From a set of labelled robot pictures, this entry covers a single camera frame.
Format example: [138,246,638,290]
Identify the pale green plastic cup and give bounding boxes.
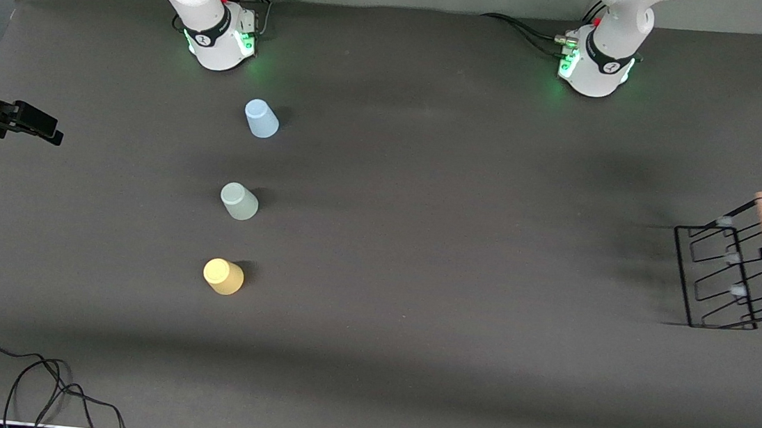
[219,181,262,222]

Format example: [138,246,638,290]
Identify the yellow plastic cup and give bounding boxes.
[201,257,246,297]

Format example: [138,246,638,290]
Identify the light blue plastic cup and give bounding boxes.
[242,98,282,141]

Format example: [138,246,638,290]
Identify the dark grey table cloth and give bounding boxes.
[0,0,762,428]

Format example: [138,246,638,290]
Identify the black left base cables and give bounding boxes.
[477,12,582,61]

